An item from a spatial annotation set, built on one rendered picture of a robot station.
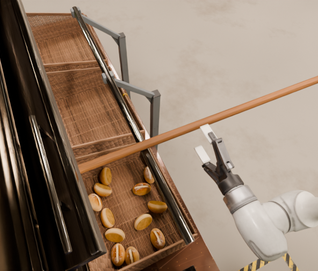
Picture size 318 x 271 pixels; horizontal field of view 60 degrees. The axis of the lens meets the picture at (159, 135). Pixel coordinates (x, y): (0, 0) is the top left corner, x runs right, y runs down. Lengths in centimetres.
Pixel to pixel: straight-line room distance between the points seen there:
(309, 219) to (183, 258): 71
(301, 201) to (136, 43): 259
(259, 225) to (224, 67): 233
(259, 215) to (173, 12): 305
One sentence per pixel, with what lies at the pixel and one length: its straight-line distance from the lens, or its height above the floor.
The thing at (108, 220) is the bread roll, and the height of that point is 65.
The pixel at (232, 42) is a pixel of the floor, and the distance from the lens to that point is 331.
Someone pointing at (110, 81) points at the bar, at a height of 117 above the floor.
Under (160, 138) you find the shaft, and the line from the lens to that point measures 94.
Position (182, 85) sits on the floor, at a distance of 274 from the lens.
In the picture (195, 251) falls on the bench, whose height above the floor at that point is 58.
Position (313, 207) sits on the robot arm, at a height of 127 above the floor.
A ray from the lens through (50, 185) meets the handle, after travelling 61.
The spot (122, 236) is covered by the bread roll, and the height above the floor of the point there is 64.
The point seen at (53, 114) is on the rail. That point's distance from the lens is 74.
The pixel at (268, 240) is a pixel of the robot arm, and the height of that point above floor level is 125.
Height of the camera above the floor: 200
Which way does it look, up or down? 58 degrees down
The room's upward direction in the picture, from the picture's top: 3 degrees clockwise
